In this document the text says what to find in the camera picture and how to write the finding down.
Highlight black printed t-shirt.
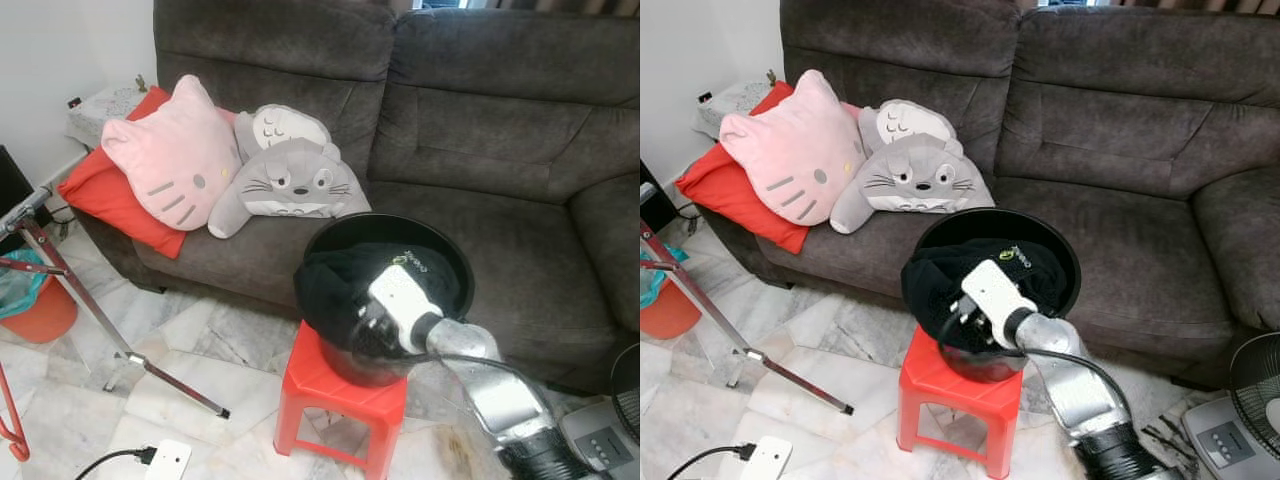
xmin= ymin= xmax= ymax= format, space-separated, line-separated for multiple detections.
xmin=292 ymin=240 xmax=464 ymax=353
xmin=900 ymin=236 xmax=1070 ymax=354

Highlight red plastic hanger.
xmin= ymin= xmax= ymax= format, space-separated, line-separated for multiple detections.
xmin=0 ymin=358 xmax=32 ymax=464

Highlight red plastic stool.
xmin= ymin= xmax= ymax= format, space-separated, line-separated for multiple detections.
xmin=896 ymin=325 xmax=1025 ymax=480
xmin=273 ymin=320 xmax=410 ymax=480

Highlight black plastic bucket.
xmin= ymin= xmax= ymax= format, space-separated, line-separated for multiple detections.
xmin=302 ymin=212 xmax=477 ymax=389
xmin=912 ymin=207 xmax=1083 ymax=385

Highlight grey totoro plush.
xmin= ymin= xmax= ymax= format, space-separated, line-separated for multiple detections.
xmin=207 ymin=138 xmax=373 ymax=241
xmin=829 ymin=133 xmax=997 ymax=237

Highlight white and grey plush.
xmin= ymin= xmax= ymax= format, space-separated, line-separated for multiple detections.
xmin=856 ymin=98 xmax=959 ymax=161
xmin=234 ymin=104 xmax=333 ymax=166

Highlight dark grey fabric sofa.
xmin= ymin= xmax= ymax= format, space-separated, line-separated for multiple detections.
xmin=690 ymin=0 xmax=1280 ymax=393
xmin=75 ymin=0 xmax=641 ymax=397

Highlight pink cat face cushion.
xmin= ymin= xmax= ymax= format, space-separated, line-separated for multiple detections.
xmin=100 ymin=74 xmax=244 ymax=233
xmin=718 ymin=69 xmax=867 ymax=228

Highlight grey floor fan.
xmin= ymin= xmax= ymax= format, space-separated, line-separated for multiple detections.
xmin=557 ymin=342 xmax=641 ymax=480
xmin=1180 ymin=331 xmax=1280 ymax=480

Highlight red cushion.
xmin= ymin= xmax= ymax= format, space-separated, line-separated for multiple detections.
xmin=675 ymin=80 xmax=813 ymax=255
xmin=57 ymin=85 xmax=191 ymax=260

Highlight silver metal clothes rack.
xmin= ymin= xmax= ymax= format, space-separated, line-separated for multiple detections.
xmin=0 ymin=185 xmax=232 ymax=420
xmin=640 ymin=220 xmax=857 ymax=417

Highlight orange bin teal liner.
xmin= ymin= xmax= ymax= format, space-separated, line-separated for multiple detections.
xmin=640 ymin=245 xmax=702 ymax=342
xmin=0 ymin=248 xmax=80 ymax=345

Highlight white speckled side table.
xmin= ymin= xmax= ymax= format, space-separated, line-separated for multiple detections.
xmin=64 ymin=78 xmax=153 ymax=151
xmin=694 ymin=75 xmax=779 ymax=141

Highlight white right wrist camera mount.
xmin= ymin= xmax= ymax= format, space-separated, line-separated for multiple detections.
xmin=366 ymin=262 xmax=447 ymax=355
xmin=960 ymin=258 xmax=1040 ymax=349

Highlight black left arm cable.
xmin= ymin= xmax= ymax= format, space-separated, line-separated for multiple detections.
xmin=74 ymin=446 xmax=157 ymax=480
xmin=667 ymin=442 xmax=754 ymax=480

